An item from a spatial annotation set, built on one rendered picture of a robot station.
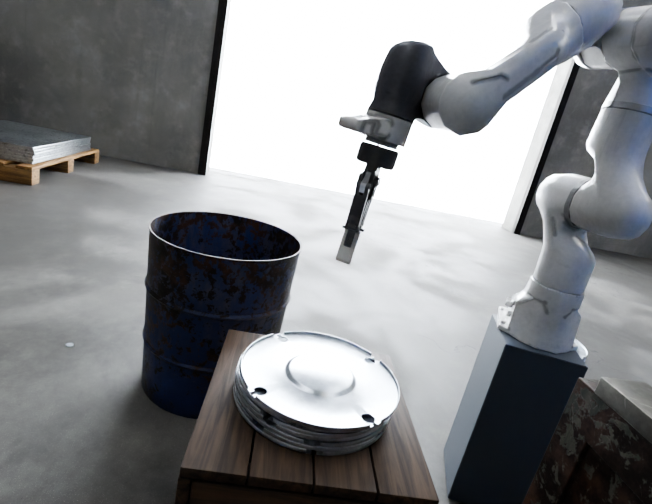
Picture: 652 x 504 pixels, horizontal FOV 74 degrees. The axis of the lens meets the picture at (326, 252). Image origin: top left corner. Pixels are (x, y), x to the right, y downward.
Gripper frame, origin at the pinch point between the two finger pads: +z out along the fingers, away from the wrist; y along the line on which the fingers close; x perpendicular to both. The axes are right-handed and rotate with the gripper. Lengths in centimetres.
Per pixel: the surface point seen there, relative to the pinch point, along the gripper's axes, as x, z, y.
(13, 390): 72, 67, -3
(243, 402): 5.3, 25.1, -24.0
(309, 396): -4.4, 21.4, -20.6
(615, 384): -36, -4, -35
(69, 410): 55, 65, -2
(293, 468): -6.5, 27.0, -30.4
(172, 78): 256, -21, 314
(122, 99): 295, 12, 299
